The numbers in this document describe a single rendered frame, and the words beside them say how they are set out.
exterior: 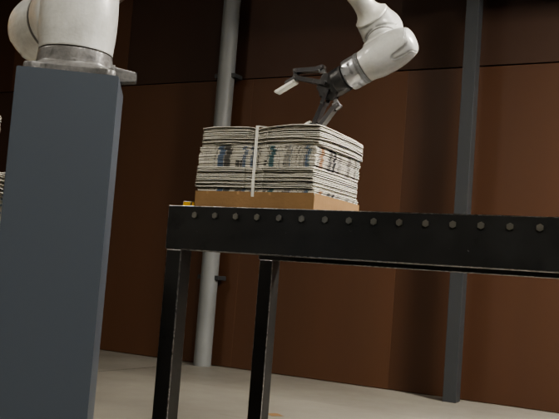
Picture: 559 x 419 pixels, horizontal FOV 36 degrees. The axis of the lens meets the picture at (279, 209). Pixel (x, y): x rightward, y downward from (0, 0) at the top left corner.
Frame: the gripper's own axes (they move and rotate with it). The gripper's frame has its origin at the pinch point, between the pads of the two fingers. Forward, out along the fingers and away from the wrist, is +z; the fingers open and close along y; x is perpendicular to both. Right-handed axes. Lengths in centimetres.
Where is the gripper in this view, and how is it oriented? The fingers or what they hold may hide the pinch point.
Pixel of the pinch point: (287, 111)
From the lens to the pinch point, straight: 250.6
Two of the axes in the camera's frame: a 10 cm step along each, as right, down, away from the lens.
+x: 4.9, 1.1, 8.7
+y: 3.3, 9.0, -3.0
